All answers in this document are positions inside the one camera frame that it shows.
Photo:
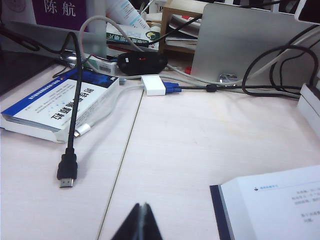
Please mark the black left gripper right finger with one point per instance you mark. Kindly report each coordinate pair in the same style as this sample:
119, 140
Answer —
150, 225

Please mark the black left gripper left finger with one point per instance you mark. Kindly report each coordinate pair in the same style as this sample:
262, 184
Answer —
130, 225

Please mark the navy hardcover machine learning book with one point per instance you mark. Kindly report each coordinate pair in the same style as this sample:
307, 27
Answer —
275, 212

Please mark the blue white medicine box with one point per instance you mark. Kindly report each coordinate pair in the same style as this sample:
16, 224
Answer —
45, 107

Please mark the small white green box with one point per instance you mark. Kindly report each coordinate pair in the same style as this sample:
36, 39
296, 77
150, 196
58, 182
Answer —
106, 67

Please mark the small red object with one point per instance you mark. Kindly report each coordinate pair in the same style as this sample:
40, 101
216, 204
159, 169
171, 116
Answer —
188, 69

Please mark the green white medicine box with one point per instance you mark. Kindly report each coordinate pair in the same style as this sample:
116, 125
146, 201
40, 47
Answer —
120, 37

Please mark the dark grey laptop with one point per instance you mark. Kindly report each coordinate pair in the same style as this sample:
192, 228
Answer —
15, 72

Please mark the wooden desk organizer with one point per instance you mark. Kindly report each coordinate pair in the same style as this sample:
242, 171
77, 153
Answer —
166, 25

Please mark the white blue cream tube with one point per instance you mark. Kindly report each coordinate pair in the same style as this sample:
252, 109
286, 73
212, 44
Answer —
125, 12

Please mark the purple name card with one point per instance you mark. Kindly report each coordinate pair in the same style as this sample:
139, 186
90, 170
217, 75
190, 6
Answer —
60, 17

